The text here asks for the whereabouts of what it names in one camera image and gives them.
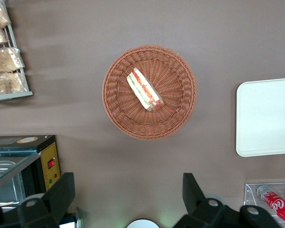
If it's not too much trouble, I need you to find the grey wire snack rack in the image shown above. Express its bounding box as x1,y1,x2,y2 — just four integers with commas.
0,0,34,102

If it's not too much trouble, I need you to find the triangle sandwich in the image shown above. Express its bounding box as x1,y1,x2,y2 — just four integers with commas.
126,67,165,112

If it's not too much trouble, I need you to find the steel warmer pan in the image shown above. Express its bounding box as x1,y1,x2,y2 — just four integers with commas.
0,160,27,206

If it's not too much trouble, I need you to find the cream plastic tray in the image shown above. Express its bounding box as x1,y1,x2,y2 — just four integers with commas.
235,77,285,158

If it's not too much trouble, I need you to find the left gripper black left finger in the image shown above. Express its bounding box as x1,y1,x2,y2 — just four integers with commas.
0,172,76,228

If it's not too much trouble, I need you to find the red cola bottle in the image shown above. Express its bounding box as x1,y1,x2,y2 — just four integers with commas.
256,185,285,226

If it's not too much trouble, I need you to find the black food warmer yellow panel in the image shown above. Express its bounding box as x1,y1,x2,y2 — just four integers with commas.
0,134,62,211

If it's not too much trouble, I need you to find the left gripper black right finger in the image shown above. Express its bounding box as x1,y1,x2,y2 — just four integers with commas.
173,172,284,228

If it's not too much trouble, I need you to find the brown round wicker basket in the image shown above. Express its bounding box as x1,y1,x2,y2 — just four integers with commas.
101,44,198,141

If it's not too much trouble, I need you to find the clear acrylic bottle rack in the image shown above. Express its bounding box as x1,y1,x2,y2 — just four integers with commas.
243,182,285,228

